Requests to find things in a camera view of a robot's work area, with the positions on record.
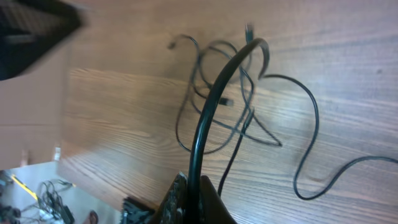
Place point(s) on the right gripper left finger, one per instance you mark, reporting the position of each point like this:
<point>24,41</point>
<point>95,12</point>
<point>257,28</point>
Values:
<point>172,208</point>

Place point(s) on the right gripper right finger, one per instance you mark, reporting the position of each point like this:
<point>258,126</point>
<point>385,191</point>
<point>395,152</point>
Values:
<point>214,210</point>

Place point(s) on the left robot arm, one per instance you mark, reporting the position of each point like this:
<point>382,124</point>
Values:
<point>31,28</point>

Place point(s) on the cardboard box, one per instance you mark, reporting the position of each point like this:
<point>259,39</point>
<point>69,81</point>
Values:
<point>31,110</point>

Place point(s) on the floor cable clutter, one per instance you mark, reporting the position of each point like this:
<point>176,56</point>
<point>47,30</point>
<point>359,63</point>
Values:
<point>48,206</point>

